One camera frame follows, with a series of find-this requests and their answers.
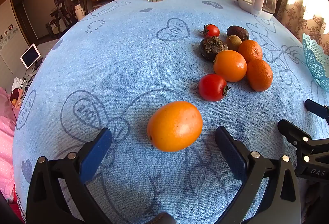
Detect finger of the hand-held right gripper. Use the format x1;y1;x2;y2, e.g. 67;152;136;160
305;99;329;124
278;118;329;181

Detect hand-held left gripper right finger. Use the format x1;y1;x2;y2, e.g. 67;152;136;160
214;126;302;224

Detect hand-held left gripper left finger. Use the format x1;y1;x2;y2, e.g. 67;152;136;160
26;127;114;224

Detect light blue plastic lattice basket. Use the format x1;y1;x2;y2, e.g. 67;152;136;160
302;33;329;93

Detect large oval orange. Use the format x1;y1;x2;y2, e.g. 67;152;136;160
147;101;203;152

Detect large red tomato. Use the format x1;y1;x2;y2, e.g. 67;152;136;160
198;74;231;102

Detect bumpy orange tangerine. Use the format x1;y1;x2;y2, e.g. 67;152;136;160
246;59;273;92
238;39;263;64

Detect smooth round orange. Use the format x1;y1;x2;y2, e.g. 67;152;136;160
213;50;247;82

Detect wrinkled dark passion fruit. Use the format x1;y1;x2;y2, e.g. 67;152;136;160
199;36;228;62

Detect brown kiwi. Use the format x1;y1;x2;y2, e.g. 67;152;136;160
226;35;242;52

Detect dark avocado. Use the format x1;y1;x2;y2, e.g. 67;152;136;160
226;26;250;41

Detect small red tomato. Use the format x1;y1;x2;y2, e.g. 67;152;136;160
202;24;220;38

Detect pink bedding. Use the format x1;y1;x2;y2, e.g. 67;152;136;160
0;86;26;214

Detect patterned cream curtain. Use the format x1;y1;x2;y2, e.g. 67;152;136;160
276;0;329;47

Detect white tablet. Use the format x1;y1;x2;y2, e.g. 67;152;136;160
20;43;42;69

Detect dark wooden chair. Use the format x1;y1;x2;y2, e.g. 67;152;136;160
49;0;88;34
275;0;285;17

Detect white cabinet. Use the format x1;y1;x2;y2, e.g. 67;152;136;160
0;0;26;86

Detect white thermos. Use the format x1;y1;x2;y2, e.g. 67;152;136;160
74;4;86;21

